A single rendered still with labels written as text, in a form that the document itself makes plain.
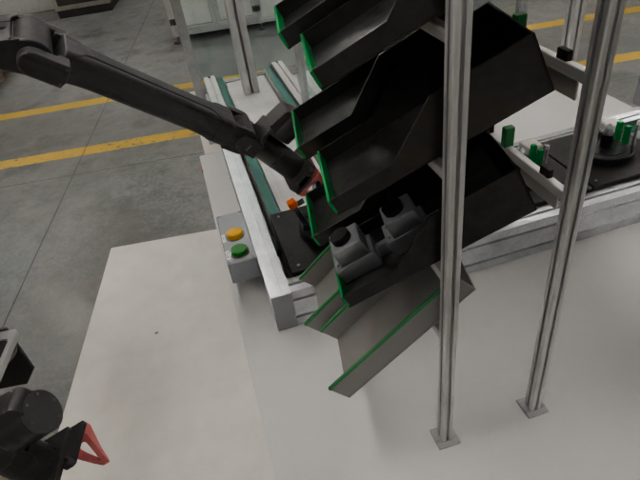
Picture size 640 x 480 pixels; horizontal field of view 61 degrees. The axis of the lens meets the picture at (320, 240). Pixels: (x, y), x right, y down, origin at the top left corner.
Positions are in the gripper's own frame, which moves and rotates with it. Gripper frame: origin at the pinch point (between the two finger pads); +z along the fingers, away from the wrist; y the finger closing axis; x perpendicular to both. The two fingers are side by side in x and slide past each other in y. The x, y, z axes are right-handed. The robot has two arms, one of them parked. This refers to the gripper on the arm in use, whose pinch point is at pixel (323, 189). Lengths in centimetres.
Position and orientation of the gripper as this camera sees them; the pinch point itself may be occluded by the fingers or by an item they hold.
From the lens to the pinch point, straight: 121.6
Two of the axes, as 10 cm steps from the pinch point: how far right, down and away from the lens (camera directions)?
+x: -6.6, 7.0, 2.6
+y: -2.9, -5.6, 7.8
